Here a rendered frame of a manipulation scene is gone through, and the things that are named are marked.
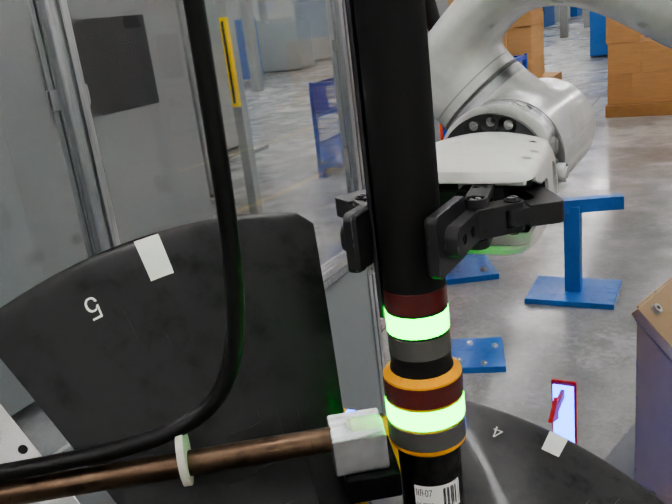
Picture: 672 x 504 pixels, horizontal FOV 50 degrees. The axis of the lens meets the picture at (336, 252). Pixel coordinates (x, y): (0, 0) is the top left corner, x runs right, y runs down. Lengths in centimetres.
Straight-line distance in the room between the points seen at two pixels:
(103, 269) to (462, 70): 30
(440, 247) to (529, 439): 37
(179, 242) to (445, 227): 21
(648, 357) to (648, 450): 13
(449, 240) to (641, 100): 930
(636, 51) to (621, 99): 59
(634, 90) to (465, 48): 908
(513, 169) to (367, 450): 17
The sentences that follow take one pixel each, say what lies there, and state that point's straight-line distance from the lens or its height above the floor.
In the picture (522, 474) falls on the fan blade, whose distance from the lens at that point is 65.
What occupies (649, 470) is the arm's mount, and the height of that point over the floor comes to 100.
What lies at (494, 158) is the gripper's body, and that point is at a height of 148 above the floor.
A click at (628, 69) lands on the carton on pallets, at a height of 55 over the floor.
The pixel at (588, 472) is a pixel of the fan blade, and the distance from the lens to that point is 68.
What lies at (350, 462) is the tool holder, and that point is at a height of 134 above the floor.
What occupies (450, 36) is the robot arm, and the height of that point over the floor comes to 155.
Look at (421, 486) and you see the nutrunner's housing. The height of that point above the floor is 132.
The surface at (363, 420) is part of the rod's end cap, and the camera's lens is 41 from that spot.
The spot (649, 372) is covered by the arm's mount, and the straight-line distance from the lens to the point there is 93.
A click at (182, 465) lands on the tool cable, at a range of 40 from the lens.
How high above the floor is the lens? 157
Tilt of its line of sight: 18 degrees down
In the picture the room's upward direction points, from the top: 7 degrees counter-clockwise
